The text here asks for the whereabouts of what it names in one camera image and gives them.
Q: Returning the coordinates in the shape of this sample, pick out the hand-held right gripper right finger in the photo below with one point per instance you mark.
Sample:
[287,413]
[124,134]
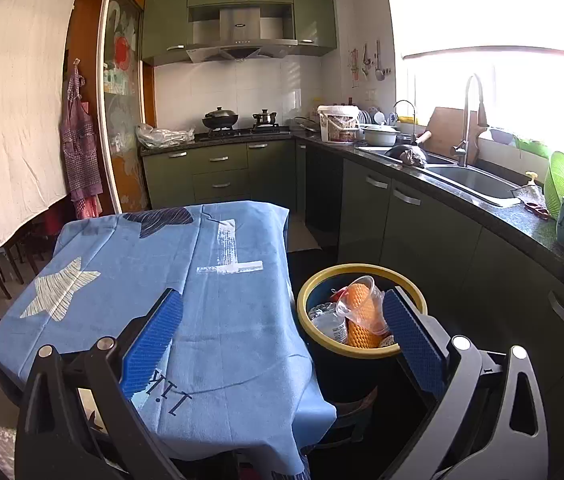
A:
[414,345]

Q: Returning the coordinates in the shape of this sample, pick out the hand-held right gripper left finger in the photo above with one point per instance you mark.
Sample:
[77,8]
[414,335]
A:
[154,340]

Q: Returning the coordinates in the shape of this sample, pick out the clear plastic cup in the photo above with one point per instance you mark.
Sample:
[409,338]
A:
[357,290]

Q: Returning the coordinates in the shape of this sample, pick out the clear plastic water bottle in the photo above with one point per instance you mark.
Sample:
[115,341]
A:
[329,327]

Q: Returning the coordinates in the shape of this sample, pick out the red soda can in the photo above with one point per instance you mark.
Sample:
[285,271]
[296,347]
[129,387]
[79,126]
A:
[339,295]

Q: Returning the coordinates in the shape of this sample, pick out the yellow-rimmed dark bin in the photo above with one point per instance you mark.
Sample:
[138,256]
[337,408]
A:
[357,268]

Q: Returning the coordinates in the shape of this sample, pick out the dark wooden chair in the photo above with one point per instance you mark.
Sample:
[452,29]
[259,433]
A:
[12,260]

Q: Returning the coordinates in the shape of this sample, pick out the blue star-print tablecloth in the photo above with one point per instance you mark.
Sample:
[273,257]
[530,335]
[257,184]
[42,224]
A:
[212,335]

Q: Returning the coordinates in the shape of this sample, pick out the brown stool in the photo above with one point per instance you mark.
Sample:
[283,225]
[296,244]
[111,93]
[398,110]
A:
[349,412]

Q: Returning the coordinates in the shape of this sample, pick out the green base cabinets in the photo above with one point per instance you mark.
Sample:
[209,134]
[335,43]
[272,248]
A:
[412,220]

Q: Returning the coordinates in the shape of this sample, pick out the purple checked apron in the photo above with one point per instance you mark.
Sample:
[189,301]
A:
[79,150]

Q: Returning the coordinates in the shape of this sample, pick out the white hanging sheet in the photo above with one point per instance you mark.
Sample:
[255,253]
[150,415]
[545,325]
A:
[17,110]

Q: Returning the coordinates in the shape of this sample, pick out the black kitchen countertop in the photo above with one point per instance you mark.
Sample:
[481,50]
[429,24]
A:
[527,225]

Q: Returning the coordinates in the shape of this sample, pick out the steel double sink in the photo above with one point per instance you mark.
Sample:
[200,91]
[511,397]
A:
[472,180]

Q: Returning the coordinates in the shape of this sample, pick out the red scissors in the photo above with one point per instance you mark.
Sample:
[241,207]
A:
[539,211]

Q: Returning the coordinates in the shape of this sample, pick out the crumpled clear plastic wrap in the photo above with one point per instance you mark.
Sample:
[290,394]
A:
[527,194]

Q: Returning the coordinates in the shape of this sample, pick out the brown dish rag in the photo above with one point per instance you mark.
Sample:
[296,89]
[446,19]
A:
[414,156]

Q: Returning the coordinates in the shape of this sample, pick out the soap dispenser yellow pump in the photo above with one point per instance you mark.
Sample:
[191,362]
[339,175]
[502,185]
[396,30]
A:
[530,179]

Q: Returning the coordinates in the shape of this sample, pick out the clear plastic bag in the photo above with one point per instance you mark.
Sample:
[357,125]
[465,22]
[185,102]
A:
[162,136]

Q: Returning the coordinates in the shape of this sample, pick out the glass sliding door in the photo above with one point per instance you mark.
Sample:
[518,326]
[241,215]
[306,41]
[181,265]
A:
[122,110]

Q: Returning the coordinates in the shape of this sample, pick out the white enamel pot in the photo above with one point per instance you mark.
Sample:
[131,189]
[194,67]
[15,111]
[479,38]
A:
[379,136]

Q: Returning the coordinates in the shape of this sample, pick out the wooden cutting board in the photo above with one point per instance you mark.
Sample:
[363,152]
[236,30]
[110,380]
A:
[444,132]

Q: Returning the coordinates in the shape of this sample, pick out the tall steel faucet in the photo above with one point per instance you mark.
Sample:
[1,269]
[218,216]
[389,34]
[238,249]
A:
[464,130]

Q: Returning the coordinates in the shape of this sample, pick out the black gas stove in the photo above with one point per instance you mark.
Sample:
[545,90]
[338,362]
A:
[242,132]

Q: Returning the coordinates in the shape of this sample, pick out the purple bowl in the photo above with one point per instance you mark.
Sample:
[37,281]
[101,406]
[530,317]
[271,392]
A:
[500,135]

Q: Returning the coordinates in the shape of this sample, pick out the green plastic object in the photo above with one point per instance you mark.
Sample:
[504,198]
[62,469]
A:
[532,147]

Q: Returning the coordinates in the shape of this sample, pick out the black wok with lid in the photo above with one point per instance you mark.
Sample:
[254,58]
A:
[219,119]

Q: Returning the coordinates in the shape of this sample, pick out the rack of white dishes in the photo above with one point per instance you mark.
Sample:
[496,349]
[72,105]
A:
[372,116]

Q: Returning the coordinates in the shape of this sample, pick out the white plastic bucket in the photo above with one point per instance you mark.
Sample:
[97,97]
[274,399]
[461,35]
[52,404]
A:
[337,125]

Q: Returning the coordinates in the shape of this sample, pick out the thin curved faucet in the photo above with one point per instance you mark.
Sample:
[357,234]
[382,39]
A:
[412,110]

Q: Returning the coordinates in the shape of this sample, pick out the glass pot lid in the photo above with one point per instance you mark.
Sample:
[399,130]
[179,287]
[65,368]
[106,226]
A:
[307,124]

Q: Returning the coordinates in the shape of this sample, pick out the small steel pot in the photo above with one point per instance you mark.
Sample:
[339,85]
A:
[265,119]

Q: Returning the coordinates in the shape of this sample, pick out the hanging kitchen utensils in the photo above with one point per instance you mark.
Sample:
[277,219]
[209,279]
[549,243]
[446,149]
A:
[377,62]

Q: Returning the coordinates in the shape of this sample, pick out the steel range hood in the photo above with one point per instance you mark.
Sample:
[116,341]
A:
[239,30]

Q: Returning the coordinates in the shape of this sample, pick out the white wall outlet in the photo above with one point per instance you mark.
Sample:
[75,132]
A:
[370,94]

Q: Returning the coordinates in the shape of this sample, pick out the hanging wall decoration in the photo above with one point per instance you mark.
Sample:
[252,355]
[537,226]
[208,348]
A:
[353,67]

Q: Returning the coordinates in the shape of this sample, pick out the green wall cabinets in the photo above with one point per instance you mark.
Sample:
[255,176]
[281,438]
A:
[162,25]

